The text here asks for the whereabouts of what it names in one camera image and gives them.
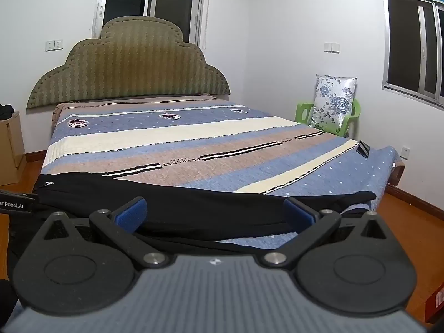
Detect black pants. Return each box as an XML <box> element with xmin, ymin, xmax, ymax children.
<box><xmin>33</xmin><ymin>171</ymin><xmax>377</xmax><ymax>251</ymax></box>

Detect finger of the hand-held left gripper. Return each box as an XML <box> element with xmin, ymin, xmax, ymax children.
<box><xmin>0</xmin><ymin>189</ymin><xmax>37</xmax><ymax>213</ymax></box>

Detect olive upholstered headboard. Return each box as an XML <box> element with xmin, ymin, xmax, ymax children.
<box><xmin>27</xmin><ymin>16</ymin><xmax>231</xmax><ymax>110</ymax></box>

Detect sliding window behind headboard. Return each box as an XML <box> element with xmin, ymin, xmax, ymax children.
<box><xmin>92</xmin><ymin>0</ymin><xmax>211</xmax><ymax>48</ymax></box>

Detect bed with striped blanket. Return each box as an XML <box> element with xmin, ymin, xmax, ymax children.
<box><xmin>40</xmin><ymin>95</ymin><xmax>400</xmax><ymax>250</ymax></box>

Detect green plastic chair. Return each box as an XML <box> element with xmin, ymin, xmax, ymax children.
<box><xmin>295</xmin><ymin>99</ymin><xmax>362</xmax><ymax>138</ymax></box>

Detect sliding window beside chair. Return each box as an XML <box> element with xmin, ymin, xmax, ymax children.
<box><xmin>382</xmin><ymin>0</ymin><xmax>444</xmax><ymax>107</ymax></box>

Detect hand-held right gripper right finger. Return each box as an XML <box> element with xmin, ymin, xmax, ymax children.
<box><xmin>260</xmin><ymin>196</ymin><xmax>388</xmax><ymax>270</ymax></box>

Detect wooden bed frame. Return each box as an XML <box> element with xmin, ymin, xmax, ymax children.
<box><xmin>388</xmin><ymin>161</ymin><xmax>407</xmax><ymax>188</ymax></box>

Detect cardboard box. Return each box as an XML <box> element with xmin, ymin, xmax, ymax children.
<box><xmin>0</xmin><ymin>111</ymin><xmax>27</xmax><ymax>186</ymax></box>

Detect blue floral pillow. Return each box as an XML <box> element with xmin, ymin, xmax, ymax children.
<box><xmin>308</xmin><ymin>74</ymin><xmax>358</xmax><ymax>134</ymax></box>

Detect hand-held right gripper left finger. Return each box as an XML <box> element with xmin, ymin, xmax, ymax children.
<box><xmin>42</xmin><ymin>196</ymin><xmax>173</xmax><ymax>270</ymax></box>

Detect red box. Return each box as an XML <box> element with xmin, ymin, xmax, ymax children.
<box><xmin>425</xmin><ymin>279</ymin><xmax>444</xmax><ymax>324</ymax></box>

